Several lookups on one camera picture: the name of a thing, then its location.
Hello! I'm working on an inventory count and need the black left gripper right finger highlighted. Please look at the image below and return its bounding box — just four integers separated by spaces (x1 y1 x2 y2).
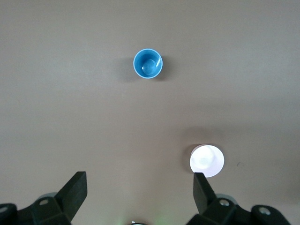
186 172 291 225

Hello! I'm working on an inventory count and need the blue plastic cup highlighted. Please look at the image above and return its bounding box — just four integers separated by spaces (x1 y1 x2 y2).
133 48 164 80

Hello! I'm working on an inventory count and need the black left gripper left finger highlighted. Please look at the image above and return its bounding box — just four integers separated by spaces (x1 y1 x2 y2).
0 171 88 225

